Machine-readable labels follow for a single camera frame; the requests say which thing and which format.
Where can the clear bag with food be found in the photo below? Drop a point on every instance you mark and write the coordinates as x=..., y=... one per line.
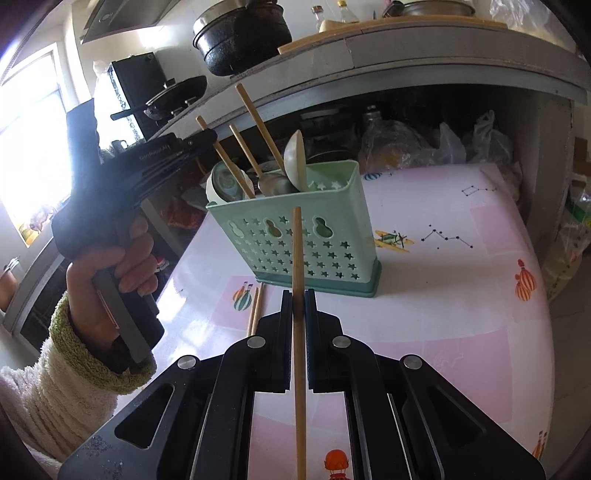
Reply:
x=397, y=147

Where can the crumpled white plastic bag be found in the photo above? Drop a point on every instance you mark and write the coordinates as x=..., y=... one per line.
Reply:
x=491, y=138

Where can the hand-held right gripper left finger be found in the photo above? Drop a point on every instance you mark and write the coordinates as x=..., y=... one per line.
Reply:
x=277, y=332

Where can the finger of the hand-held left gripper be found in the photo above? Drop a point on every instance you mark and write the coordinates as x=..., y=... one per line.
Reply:
x=198, y=138
x=171, y=168

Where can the grey concrete counter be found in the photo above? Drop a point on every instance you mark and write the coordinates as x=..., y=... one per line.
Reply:
x=415, y=50

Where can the cream plastic ladle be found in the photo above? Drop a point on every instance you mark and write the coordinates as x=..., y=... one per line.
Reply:
x=295, y=157

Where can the metal basin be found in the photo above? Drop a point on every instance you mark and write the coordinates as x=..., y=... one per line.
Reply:
x=434, y=8

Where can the dark cap sauce bottle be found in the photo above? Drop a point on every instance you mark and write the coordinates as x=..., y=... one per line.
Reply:
x=317, y=16

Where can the black wok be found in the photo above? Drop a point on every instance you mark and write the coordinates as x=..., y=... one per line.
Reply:
x=178, y=92

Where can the black kitchen appliance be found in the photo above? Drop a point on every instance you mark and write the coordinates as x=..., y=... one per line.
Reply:
x=138, y=74

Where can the orange net bag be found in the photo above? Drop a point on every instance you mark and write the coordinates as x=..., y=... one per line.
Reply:
x=184, y=214

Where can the black cooking pot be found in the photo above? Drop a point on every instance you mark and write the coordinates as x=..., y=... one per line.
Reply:
x=240, y=41

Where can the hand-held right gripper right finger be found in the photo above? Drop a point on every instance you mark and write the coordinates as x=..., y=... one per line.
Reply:
x=321, y=332

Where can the person's left hand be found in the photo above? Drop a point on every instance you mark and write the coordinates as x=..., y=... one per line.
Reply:
x=87, y=300

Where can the yellow cap sauce bottle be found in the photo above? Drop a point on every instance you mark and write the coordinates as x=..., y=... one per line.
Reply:
x=347, y=13

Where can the green star-cut utensil holder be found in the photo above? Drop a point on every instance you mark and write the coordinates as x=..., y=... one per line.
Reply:
x=332, y=217

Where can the pink patterned tablecloth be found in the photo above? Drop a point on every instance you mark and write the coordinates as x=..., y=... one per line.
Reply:
x=438, y=300

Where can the clear plastic bag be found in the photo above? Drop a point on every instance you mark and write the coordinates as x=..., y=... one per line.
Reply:
x=512, y=11

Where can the range hood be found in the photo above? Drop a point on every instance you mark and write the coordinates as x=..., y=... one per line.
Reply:
x=124, y=16

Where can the window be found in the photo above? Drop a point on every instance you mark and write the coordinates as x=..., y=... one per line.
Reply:
x=32, y=138

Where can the large plastic sack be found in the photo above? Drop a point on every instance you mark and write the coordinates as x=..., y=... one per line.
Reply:
x=565, y=240

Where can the red cap plastic bottle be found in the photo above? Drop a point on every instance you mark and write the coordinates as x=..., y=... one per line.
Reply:
x=161, y=266

